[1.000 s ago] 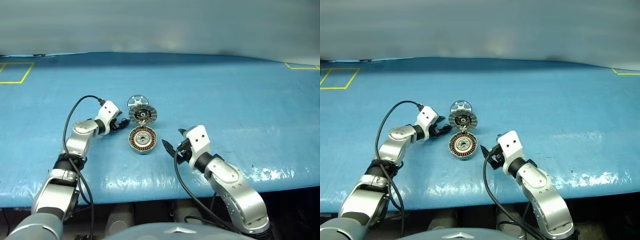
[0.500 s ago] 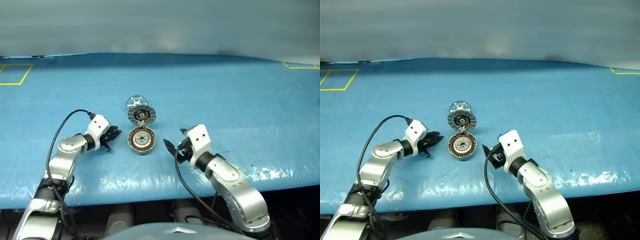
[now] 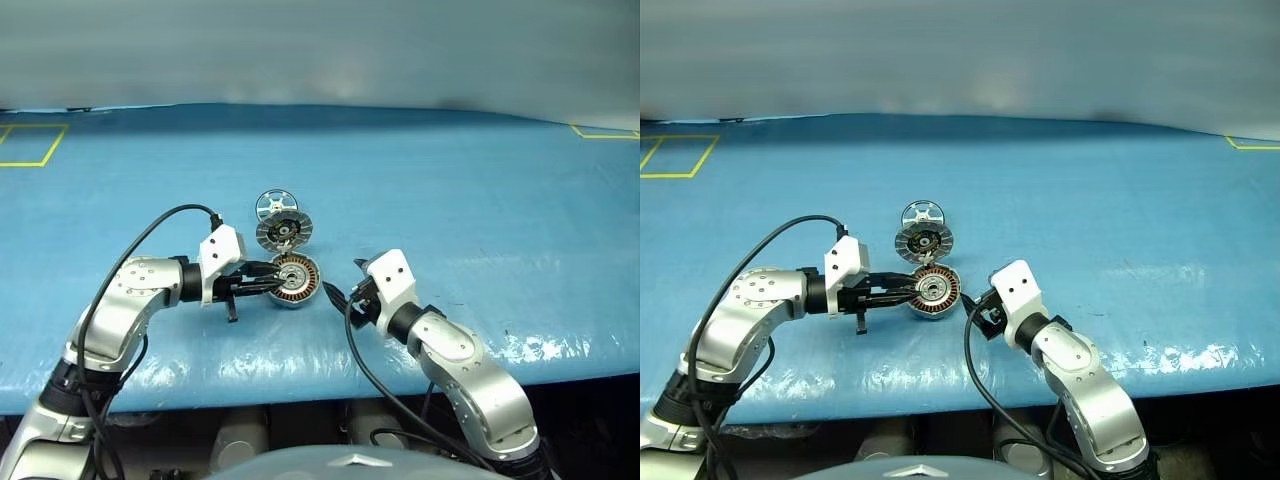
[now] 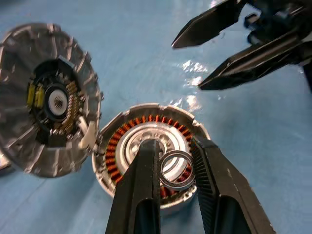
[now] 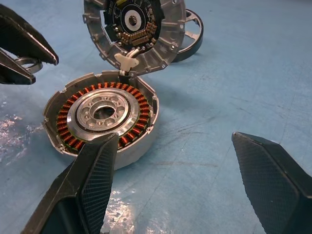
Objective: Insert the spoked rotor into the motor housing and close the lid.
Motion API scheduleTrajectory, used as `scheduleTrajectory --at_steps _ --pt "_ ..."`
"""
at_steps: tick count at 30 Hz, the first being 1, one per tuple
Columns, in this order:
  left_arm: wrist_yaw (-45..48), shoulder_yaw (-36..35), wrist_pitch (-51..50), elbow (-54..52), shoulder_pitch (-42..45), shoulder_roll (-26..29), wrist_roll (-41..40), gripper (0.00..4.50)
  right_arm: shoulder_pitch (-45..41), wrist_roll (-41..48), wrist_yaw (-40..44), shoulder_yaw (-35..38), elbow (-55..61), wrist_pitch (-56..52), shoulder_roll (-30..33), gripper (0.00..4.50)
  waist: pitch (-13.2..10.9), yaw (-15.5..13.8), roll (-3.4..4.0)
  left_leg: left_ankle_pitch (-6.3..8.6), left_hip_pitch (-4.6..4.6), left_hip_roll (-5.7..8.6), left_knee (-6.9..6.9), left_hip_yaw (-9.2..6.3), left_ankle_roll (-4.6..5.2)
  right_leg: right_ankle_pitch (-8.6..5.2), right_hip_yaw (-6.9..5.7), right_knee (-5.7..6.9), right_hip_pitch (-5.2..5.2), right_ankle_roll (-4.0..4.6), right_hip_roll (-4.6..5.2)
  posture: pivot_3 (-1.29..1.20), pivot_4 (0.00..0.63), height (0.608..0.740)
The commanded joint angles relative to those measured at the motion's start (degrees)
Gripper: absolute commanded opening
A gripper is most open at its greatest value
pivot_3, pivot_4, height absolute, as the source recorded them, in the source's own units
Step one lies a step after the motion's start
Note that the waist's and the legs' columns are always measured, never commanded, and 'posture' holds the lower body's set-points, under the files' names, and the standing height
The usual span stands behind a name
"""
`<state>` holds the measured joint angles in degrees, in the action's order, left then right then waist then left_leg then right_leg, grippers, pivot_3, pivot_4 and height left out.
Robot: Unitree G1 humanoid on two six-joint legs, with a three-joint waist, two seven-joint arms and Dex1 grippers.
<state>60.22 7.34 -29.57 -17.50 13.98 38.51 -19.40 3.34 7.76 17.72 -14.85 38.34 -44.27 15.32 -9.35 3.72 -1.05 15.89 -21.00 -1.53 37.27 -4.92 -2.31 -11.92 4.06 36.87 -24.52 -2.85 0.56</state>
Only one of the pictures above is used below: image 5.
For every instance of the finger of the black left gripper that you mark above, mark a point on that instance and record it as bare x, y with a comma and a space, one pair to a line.
22, 36
12, 72

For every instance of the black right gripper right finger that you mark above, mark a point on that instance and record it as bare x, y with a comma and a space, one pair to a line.
273, 185

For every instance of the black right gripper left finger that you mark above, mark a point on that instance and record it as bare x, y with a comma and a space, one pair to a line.
73, 185

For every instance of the silver round roll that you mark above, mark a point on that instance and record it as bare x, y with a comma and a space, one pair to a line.
163, 46

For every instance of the black spoked rotor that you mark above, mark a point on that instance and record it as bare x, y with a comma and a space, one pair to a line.
198, 31

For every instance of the silver motor housing copper windings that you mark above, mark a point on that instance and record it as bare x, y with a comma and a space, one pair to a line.
136, 146

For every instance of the blue plastic table cover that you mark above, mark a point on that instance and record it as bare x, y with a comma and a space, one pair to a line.
219, 97

